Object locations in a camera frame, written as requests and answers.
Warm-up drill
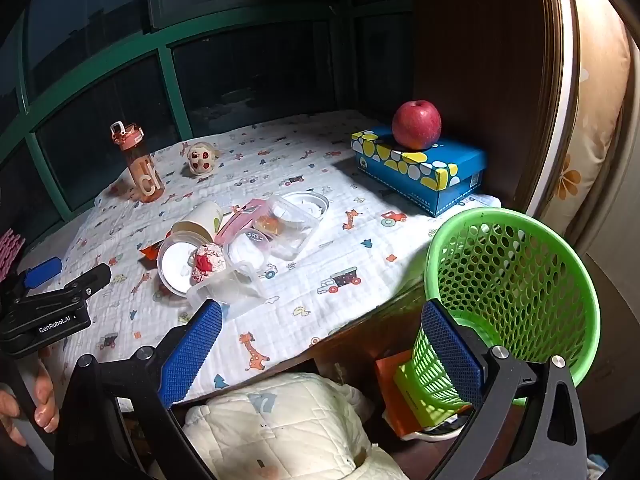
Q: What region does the dark wooden headboard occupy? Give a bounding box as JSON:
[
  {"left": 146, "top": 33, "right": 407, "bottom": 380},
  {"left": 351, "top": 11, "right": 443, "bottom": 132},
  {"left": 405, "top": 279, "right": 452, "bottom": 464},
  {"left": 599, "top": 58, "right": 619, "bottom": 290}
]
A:
[{"left": 407, "top": 0, "right": 583, "bottom": 211}]

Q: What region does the orange box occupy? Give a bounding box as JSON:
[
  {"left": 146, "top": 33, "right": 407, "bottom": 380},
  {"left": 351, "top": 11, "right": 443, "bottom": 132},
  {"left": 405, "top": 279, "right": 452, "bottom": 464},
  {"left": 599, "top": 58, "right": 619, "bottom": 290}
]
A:
[{"left": 374, "top": 350, "right": 436, "bottom": 438}]

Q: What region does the small cream toy figure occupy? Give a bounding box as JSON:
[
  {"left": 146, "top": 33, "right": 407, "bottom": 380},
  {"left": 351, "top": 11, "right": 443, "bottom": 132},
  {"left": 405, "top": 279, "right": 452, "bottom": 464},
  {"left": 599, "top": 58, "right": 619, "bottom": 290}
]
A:
[{"left": 186, "top": 141, "right": 221, "bottom": 177}]

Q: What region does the small round clear lid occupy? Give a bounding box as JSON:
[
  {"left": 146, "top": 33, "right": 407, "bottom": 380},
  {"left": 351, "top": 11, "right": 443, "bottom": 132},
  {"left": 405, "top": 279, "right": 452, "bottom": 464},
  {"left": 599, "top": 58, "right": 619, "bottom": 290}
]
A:
[{"left": 223, "top": 227, "right": 273, "bottom": 273}]

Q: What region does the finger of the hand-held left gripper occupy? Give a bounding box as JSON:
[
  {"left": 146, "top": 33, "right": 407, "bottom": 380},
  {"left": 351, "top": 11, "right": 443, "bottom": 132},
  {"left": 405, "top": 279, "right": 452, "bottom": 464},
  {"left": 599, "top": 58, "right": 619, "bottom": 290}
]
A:
[
  {"left": 30, "top": 262, "right": 112, "bottom": 306},
  {"left": 15, "top": 256, "right": 63, "bottom": 289}
]

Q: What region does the orange snack packet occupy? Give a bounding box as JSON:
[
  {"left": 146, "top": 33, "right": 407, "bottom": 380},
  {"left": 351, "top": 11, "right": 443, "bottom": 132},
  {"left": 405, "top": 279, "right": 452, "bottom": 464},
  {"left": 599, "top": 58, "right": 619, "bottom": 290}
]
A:
[{"left": 139, "top": 240, "right": 166, "bottom": 263}]

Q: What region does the red-stained tissue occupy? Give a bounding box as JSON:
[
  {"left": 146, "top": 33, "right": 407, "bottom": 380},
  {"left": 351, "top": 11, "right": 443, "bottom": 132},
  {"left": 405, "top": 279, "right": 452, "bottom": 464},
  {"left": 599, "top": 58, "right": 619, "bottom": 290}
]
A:
[{"left": 189, "top": 242, "right": 228, "bottom": 286}]

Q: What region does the orange water bottle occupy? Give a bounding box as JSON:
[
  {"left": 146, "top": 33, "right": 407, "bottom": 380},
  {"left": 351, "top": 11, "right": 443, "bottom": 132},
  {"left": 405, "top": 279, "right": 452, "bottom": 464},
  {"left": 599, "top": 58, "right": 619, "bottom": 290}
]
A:
[{"left": 110, "top": 121, "right": 166, "bottom": 204}]

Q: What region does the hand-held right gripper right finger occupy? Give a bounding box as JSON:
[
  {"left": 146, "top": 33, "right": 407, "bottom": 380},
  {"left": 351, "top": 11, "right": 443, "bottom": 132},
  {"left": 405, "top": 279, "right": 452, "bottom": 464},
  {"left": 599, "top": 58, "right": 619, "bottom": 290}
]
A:
[{"left": 420, "top": 300, "right": 587, "bottom": 480}]

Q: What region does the red apple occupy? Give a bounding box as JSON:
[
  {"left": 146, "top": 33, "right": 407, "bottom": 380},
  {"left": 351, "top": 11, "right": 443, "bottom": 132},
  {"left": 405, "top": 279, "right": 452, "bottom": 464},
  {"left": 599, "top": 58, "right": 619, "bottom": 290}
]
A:
[{"left": 392, "top": 100, "right": 443, "bottom": 151}]

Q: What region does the green plastic mesh basket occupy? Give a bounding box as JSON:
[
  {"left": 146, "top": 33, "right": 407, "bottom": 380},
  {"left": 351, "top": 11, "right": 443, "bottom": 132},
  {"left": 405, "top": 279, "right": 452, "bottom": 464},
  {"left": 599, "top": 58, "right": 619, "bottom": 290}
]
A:
[{"left": 394, "top": 208, "right": 601, "bottom": 427}]

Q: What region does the pink knobbly mat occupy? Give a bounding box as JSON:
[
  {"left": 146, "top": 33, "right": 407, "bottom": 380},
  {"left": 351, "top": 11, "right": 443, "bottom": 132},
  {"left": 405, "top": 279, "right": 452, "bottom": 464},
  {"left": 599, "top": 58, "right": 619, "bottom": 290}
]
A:
[{"left": 0, "top": 229, "right": 26, "bottom": 281}]

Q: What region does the green window frame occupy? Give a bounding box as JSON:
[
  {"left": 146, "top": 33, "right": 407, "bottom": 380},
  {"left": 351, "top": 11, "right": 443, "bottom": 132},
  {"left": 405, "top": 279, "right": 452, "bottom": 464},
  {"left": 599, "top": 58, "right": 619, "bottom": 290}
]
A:
[{"left": 0, "top": 0, "right": 416, "bottom": 221}]

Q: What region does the white plastic wrapper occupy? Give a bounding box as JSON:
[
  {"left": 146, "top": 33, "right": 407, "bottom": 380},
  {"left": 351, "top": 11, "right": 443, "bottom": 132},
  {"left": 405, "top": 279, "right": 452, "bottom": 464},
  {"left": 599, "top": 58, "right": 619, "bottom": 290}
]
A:
[{"left": 186, "top": 260, "right": 268, "bottom": 318}]

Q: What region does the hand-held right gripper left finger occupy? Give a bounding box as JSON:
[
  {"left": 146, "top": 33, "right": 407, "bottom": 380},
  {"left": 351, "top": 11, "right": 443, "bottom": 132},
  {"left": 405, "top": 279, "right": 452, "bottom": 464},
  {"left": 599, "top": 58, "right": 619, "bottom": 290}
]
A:
[{"left": 52, "top": 299, "right": 224, "bottom": 480}]

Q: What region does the floral pillow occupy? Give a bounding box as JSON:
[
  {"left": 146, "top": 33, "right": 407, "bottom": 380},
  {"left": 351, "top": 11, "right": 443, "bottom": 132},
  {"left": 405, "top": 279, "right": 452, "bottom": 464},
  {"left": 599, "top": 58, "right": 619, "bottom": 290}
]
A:
[{"left": 525, "top": 10, "right": 633, "bottom": 241}]

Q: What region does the person's left hand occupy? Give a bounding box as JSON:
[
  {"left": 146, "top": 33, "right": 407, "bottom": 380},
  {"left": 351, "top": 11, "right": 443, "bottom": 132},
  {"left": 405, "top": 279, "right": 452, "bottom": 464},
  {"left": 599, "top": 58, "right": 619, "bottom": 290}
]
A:
[{"left": 0, "top": 347, "right": 62, "bottom": 448}]

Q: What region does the printed blanket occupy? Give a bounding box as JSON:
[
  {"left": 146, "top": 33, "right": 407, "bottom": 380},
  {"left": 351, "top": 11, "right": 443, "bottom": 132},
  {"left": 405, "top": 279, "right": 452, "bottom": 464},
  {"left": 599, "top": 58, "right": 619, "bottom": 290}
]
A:
[{"left": 20, "top": 109, "right": 501, "bottom": 413}]

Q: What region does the cream cabinet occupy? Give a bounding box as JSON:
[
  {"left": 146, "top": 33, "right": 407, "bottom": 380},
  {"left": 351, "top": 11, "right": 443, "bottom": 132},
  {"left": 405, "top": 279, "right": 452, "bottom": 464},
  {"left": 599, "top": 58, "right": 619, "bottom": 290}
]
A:
[{"left": 565, "top": 200, "right": 640, "bottom": 461}]

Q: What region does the large round white lid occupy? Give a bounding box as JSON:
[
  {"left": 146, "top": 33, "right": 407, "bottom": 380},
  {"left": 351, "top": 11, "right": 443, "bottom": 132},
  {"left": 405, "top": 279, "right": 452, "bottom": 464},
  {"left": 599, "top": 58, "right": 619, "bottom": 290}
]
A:
[{"left": 157, "top": 237, "right": 211, "bottom": 296}]

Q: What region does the pink packet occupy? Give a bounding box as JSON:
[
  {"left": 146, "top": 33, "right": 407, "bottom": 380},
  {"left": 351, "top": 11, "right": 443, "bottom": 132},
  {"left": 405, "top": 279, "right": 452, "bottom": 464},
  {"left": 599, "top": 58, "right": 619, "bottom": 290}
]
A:
[{"left": 215, "top": 199, "right": 266, "bottom": 248}]

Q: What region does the blue spotted tissue box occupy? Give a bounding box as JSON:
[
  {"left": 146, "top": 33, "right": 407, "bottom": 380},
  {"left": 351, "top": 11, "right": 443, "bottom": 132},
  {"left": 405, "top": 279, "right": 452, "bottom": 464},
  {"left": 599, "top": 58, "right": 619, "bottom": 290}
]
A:
[{"left": 351, "top": 126, "right": 488, "bottom": 218}]

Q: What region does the round clear plastic tub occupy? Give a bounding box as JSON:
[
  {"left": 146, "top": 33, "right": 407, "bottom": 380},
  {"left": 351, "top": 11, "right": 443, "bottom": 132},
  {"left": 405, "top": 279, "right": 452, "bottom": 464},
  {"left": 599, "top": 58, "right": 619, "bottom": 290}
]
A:
[{"left": 282, "top": 190, "right": 331, "bottom": 218}]

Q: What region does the clear food container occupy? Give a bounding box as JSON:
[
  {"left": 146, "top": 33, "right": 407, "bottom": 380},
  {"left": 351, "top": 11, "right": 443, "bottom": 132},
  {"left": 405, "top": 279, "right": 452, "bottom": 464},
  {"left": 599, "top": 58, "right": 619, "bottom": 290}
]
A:
[{"left": 252, "top": 194, "right": 321, "bottom": 261}]

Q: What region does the white paper cup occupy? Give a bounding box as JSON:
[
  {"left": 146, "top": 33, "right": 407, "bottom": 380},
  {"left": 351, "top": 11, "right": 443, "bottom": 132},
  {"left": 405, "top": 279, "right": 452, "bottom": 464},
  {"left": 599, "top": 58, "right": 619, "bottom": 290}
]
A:
[{"left": 172, "top": 201, "right": 224, "bottom": 246}]

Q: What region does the white quilted cloth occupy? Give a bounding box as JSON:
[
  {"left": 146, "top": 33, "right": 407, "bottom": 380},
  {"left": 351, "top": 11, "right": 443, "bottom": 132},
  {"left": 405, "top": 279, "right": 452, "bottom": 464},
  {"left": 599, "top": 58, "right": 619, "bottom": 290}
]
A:
[{"left": 182, "top": 372, "right": 406, "bottom": 480}]

